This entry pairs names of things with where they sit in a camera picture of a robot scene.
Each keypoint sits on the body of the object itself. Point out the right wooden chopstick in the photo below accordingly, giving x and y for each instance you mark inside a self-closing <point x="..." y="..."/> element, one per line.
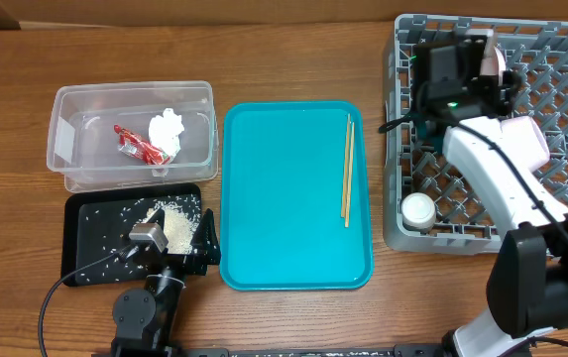
<point x="348" y="179"/>

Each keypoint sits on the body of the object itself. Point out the red snack wrapper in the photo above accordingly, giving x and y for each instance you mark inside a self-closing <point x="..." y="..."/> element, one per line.
<point x="135" y="146"/>

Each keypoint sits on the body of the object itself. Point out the grey dishwasher rack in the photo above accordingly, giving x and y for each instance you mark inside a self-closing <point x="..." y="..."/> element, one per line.
<point x="538" y="52"/>

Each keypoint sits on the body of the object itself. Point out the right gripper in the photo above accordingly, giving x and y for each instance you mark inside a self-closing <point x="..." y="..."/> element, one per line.
<point x="502" y="96"/>

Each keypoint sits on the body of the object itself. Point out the white cup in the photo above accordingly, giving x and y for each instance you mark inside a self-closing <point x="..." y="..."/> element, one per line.
<point x="418" y="212"/>

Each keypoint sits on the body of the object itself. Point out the clear plastic bin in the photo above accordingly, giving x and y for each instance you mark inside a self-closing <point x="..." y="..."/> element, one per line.
<point x="82" y="143"/>

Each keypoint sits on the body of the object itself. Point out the black plastic tray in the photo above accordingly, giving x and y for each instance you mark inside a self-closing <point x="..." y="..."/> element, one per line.
<point x="111" y="271"/>

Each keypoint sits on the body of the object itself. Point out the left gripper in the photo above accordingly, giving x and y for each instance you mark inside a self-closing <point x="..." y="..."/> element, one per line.
<point x="211" y="252"/>

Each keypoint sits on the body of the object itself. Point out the spilled rice pile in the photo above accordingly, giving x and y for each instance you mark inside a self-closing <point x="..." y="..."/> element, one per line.
<point x="179" y="225"/>

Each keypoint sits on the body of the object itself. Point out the small pink bowl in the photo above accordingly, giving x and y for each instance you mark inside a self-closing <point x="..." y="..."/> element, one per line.
<point x="525" y="141"/>

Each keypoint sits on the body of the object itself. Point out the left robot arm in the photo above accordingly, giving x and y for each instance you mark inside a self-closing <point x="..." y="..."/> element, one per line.
<point x="145" y="317"/>

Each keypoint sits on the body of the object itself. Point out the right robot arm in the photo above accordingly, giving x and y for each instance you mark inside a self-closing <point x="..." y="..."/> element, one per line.
<point x="462" y="98"/>

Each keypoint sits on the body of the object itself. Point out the left wooden chopstick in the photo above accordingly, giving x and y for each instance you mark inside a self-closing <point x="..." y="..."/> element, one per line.
<point x="346" y="165"/>

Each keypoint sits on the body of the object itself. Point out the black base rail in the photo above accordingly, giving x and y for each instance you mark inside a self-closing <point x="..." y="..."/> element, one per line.
<point x="399" y="350"/>

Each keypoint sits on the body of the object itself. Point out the wooden chopstick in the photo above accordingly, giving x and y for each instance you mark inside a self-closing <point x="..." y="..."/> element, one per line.
<point x="346" y="165"/>
<point x="348" y="179"/>

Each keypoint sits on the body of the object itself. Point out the teal serving tray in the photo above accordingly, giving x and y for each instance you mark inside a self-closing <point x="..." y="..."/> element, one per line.
<point x="280" y="214"/>

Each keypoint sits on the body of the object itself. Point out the white tissue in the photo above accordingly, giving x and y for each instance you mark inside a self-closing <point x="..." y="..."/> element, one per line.
<point x="164" y="131"/>

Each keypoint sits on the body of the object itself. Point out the large white plate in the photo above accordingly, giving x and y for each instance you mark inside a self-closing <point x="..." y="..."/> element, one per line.
<point x="493" y="63"/>

